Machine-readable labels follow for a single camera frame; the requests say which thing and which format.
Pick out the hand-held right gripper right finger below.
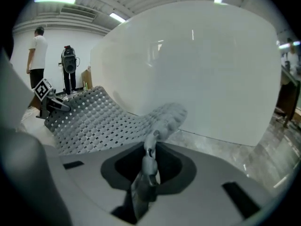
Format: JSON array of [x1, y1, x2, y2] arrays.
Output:
[[145, 142, 271, 226]]

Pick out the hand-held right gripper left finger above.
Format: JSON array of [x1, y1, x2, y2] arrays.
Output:
[[58, 142, 144, 225]]

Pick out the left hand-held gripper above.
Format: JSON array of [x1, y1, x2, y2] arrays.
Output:
[[33, 78, 71, 120]]

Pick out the grey perforated bath mat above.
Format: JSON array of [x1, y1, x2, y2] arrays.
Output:
[[43, 85, 189, 223]]

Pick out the white bathtub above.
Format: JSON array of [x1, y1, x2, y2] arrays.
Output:
[[90, 0, 283, 147]]

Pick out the small cardboard box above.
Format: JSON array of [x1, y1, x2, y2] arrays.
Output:
[[81, 69, 93, 89]]

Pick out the ceiling air vent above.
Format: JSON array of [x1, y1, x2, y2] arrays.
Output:
[[60, 6, 97, 20]]

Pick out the brown wooden desk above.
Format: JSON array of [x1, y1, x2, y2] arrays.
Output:
[[275, 65, 301, 128]]

